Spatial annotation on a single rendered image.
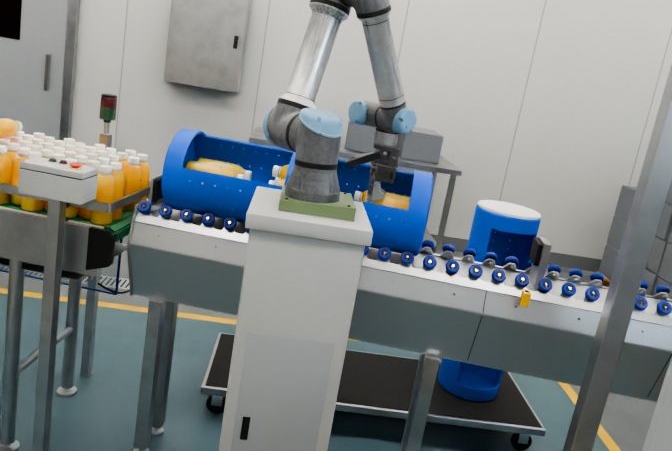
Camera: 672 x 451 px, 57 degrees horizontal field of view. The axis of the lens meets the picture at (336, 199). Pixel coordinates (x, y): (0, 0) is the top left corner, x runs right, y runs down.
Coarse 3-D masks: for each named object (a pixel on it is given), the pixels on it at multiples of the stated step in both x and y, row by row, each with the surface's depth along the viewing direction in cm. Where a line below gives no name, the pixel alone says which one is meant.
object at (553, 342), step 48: (144, 240) 207; (192, 240) 207; (144, 288) 217; (192, 288) 213; (240, 288) 210; (384, 288) 201; (432, 288) 200; (528, 288) 203; (576, 288) 212; (384, 336) 210; (432, 336) 207; (480, 336) 203; (528, 336) 200; (576, 336) 197; (576, 384) 207; (624, 384) 204
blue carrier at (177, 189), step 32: (192, 160) 226; (224, 160) 226; (256, 160) 224; (288, 160) 221; (192, 192) 202; (224, 192) 200; (352, 192) 223; (416, 192) 196; (384, 224) 196; (416, 224) 195
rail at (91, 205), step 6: (0, 186) 202; (6, 186) 201; (12, 186) 201; (18, 186) 201; (6, 192) 202; (12, 192) 201; (36, 198) 201; (42, 198) 201; (72, 204) 200; (84, 204) 199; (90, 204) 199; (96, 204) 199; (102, 204) 199; (96, 210) 199; (102, 210) 199
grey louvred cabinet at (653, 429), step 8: (664, 384) 68; (664, 392) 68; (664, 400) 68; (656, 408) 69; (664, 408) 67; (656, 416) 69; (664, 416) 67; (656, 424) 68; (664, 424) 66; (648, 432) 70; (656, 432) 68; (664, 432) 66; (648, 440) 69; (656, 440) 67; (664, 440) 66; (648, 448) 69; (656, 448) 67; (664, 448) 66
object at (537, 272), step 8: (536, 240) 206; (544, 240) 206; (536, 248) 204; (544, 248) 201; (536, 256) 203; (544, 256) 202; (536, 264) 203; (544, 264) 202; (536, 272) 204; (544, 272) 203; (536, 280) 203; (536, 288) 204
